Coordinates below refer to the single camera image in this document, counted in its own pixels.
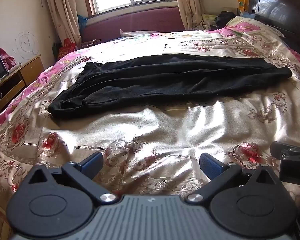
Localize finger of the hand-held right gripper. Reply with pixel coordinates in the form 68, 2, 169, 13
270, 141, 300, 161

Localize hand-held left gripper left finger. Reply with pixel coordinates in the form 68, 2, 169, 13
24, 152, 118, 204

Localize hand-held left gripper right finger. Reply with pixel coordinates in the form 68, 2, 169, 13
186, 153, 280, 204

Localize black pants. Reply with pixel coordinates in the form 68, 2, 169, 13
47, 53, 292, 121

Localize floral satin bedspread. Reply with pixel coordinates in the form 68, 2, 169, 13
0, 16, 300, 228

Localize wooden desk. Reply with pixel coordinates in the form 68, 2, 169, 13
0, 54, 45, 125

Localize red gift bag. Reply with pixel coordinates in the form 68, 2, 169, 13
57, 38, 77, 60

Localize floral pillow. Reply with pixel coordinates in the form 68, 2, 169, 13
225, 15, 286, 38

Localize pink cloth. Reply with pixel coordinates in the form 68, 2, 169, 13
0, 45, 16, 68

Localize white cloth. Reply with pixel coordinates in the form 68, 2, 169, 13
119, 28, 161, 37

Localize blue plastic bag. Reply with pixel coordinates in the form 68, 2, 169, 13
77, 15, 88, 31

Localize dark clothes pile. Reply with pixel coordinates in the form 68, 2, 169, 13
215, 10, 238, 28

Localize dark wooden headboard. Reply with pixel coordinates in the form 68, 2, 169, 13
247, 0, 300, 55

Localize pale clothes pile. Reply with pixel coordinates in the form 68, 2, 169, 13
192, 12, 218, 31

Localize beige patterned curtain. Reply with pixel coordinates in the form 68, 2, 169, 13
44, 0, 83, 49
172, 0, 206, 31

